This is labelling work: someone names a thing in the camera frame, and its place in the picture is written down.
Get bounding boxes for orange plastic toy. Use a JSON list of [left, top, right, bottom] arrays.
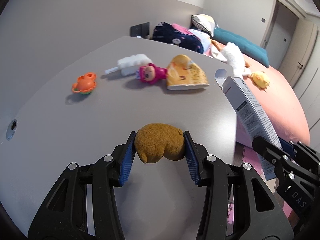
[[72, 72, 97, 95]]

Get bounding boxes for foam puzzle floor mat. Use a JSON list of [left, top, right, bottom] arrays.
[[226, 142, 300, 240]]

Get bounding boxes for recessed grey door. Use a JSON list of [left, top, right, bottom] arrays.
[[261, 0, 300, 68]]

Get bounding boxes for yellow chick plush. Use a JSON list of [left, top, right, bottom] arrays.
[[250, 71, 271, 90]]

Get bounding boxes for pink cloth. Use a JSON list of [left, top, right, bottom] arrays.
[[171, 23, 200, 40]]

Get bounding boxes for checked patchwork pillow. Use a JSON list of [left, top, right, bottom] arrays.
[[191, 14, 219, 37]]

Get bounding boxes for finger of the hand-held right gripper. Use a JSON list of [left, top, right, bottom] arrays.
[[279, 137, 320, 171], [251, 135, 300, 185]]

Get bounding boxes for yellow printed pouch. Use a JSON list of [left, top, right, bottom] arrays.
[[165, 54, 210, 91]]

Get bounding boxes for white and blue blanket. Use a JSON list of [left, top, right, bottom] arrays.
[[187, 28, 213, 55]]

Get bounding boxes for teal pillow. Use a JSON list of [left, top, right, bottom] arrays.
[[213, 27, 270, 68]]

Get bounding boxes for white fluffy brush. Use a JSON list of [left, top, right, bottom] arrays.
[[104, 53, 153, 76]]

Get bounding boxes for white goose plush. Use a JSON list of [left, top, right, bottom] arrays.
[[210, 42, 252, 79]]

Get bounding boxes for metal table grommet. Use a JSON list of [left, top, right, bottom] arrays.
[[6, 119, 18, 140]]

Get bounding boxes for navy printed blanket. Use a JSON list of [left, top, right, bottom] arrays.
[[152, 22, 204, 55]]

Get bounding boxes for beige door with handle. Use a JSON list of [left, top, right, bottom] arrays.
[[277, 17, 320, 130]]

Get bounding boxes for pink doll toy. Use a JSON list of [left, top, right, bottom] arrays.
[[136, 64, 168, 84]]

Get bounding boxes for brown plush toy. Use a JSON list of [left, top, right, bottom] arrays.
[[134, 123, 187, 164]]

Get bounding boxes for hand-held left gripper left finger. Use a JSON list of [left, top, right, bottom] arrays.
[[27, 131, 137, 240]]

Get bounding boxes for long white cardboard box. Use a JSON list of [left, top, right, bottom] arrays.
[[214, 69, 288, 181]]

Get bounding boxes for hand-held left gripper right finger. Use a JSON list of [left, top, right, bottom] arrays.
[[183, 131, 294, 240]]

